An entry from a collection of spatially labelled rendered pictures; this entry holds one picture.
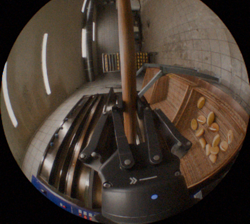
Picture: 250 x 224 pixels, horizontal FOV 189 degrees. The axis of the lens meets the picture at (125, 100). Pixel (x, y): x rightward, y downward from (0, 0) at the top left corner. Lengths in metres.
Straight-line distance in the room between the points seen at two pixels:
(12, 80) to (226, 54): 2.60
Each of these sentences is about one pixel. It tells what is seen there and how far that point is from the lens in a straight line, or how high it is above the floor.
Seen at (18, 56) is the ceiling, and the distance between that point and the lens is 1.56.
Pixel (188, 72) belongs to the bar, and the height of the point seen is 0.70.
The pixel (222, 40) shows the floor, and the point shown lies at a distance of 1.37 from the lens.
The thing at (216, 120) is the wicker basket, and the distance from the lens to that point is 0.71.
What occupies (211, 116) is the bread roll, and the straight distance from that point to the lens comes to 0.67.
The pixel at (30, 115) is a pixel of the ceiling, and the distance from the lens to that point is 1.53.
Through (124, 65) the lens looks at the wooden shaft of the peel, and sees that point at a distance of 0.16.
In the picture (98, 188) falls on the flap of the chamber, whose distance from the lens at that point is 0.58.
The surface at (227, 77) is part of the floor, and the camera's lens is 1.26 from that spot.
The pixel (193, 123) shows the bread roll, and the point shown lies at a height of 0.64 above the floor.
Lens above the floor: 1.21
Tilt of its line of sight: 1 degrees down
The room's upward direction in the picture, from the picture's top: 94 degrees counter-clockwise
